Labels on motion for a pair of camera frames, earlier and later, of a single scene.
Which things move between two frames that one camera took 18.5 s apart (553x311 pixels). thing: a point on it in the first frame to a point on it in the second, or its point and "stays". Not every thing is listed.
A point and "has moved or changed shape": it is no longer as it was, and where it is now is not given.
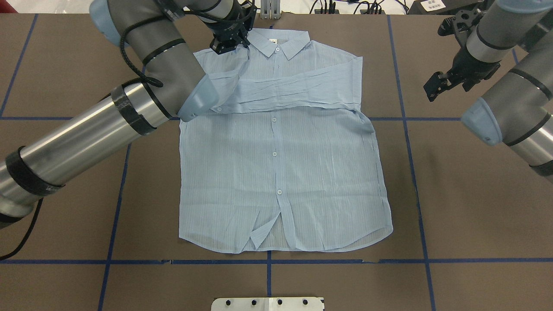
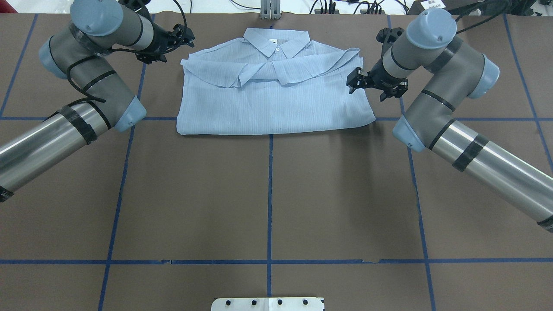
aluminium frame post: [270, 9] stays
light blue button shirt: [287, 160] has moved or changed shape
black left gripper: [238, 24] to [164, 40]
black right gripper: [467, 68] to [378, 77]
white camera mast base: [268, 304] stays
